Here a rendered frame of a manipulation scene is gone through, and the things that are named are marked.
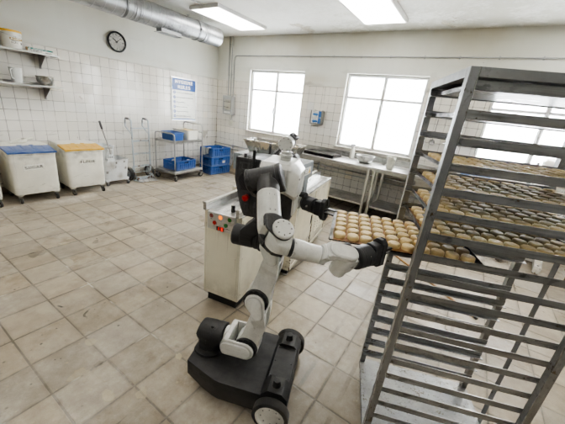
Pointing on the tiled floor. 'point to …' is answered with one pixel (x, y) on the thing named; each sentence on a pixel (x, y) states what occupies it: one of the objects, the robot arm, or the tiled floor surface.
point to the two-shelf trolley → (175, 155)
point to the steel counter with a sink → (367, 179)
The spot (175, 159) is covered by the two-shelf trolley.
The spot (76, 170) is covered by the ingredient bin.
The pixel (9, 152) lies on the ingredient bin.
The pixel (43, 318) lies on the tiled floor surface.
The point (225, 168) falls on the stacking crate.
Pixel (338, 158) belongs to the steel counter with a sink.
